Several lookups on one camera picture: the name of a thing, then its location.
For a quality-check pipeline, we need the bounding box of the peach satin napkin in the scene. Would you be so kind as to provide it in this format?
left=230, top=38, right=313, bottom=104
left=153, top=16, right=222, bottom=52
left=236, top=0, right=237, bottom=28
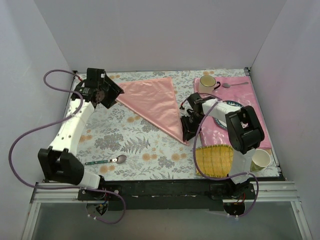
left=117, top=77, right=189, bottom=145

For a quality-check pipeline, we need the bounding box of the green handled metal spoon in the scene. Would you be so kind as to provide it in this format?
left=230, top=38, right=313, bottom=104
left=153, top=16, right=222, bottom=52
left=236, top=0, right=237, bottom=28
left=84, top=154, right=127, bottom=166

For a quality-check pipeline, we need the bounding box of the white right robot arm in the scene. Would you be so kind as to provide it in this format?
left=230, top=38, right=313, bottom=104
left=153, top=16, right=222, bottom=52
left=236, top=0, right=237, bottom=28
left=180, top=92, right=265, bottom=199

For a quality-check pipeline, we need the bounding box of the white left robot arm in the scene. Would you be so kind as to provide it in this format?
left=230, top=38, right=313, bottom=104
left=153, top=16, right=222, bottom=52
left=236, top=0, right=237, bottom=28
left=38, top=68, right=124, bottom=200

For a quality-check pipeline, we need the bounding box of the white mug black rim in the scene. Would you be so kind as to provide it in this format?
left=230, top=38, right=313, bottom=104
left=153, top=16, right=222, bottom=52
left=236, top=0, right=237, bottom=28
left=198, top=75, right=221, bottom=94

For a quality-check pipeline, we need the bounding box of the white plate green rim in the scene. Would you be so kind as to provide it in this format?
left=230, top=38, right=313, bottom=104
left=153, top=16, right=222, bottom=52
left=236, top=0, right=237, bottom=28
left=213, top=100, right=244, bottom=131

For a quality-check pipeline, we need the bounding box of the small silver spoon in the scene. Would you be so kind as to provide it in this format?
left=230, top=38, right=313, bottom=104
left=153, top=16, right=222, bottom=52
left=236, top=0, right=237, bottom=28
left=222, top=81, right=249, bottom=89

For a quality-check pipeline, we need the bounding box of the yellow bamboo tray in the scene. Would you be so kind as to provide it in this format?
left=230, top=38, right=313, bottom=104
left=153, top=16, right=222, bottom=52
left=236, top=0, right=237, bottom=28
left=195, top=144, right=234, bottom=178

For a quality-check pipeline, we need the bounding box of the pink floral placemat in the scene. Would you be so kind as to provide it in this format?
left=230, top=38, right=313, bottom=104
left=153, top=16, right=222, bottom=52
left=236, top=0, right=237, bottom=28
left=200, top=76, right=272, bottom=149

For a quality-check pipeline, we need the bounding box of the yellow green mug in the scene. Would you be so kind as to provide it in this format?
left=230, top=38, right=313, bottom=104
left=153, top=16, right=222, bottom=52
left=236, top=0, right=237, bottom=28
left=250, top=149, right=271, bottom=172

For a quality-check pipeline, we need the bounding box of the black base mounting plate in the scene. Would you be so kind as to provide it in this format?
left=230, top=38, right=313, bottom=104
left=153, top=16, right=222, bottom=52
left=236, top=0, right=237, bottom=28
left=77, top=179, right=255, bottom=211

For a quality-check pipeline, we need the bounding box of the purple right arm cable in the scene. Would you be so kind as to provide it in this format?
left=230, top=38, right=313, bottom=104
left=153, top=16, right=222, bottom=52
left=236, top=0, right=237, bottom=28
left=179, top=92, right=260, bottom=218

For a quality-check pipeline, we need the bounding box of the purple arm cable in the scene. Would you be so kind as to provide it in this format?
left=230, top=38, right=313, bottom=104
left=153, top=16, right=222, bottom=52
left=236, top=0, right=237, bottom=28
left=8, top=69, right=127, bottom=225
left=179, top=92, right=260, bottom=218

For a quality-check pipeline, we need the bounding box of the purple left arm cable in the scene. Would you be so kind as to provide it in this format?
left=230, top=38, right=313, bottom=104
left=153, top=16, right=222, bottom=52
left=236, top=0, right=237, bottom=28
left=8, top=69, right=127, bottom=225

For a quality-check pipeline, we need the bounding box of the aluminium frame rail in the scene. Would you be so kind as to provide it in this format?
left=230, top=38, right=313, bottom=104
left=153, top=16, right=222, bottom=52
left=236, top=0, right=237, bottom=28
left=22, top=181, right=312, bottom=240

